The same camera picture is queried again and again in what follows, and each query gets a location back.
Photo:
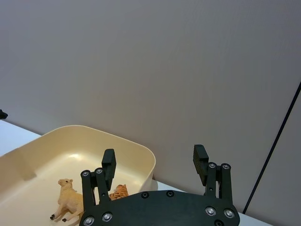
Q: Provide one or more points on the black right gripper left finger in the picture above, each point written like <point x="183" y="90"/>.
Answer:
<point x="108" y="164"/>

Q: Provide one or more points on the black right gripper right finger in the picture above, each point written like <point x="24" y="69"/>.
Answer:
<point x="201" y="162"/>

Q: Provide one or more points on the orange striped toy tiger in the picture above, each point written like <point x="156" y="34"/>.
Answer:
<point x="120" y="191"/>

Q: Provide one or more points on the beige toy sheep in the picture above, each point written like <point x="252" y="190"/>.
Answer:
<point x="69" y="197"/>

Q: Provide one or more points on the cream plastic bin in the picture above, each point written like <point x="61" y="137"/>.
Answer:
<point x="47" y="155"/>

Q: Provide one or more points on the small black object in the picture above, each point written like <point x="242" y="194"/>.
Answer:
<point x="2" y="114"/>

